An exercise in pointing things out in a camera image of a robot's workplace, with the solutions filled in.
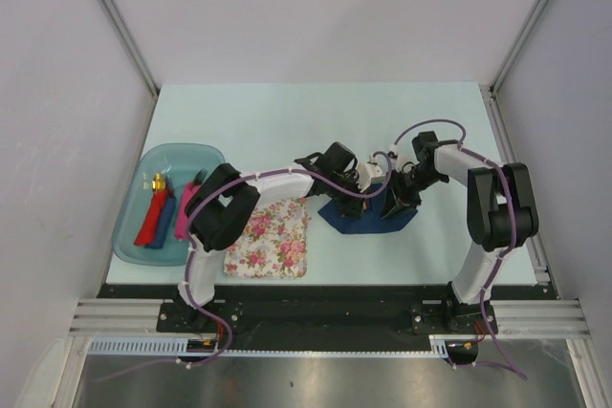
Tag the dark blue paper napkin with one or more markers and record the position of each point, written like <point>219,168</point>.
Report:
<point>370,222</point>

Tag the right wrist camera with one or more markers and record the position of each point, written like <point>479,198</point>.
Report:
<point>400,162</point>

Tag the aluminium frame rail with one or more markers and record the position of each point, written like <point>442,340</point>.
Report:
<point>525,319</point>

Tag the teal plastic tray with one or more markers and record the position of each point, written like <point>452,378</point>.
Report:
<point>180,162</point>

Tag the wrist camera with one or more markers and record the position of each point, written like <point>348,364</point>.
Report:
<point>400,162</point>
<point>369,172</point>

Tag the pink napkin roll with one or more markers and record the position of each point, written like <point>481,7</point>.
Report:
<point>180,226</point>

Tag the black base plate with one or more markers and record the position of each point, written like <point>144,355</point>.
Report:
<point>348,318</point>

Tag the white cable duct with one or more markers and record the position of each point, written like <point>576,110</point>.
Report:
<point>191,347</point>

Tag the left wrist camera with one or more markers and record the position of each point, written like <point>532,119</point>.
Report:
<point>369,172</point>

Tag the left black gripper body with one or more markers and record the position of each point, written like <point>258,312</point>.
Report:
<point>341,199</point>

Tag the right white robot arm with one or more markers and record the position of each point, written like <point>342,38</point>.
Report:
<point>501,213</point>

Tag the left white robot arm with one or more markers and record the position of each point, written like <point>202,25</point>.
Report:
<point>219,211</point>

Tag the gold utensil in roll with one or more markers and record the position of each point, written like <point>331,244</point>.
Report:
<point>160,183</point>

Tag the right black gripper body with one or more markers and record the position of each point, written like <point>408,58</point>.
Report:
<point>406,185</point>

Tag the blue napkin roll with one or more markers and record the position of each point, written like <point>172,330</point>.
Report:
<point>164,221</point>

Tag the black utensil in pink roll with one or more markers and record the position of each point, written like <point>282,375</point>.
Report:
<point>199,177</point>

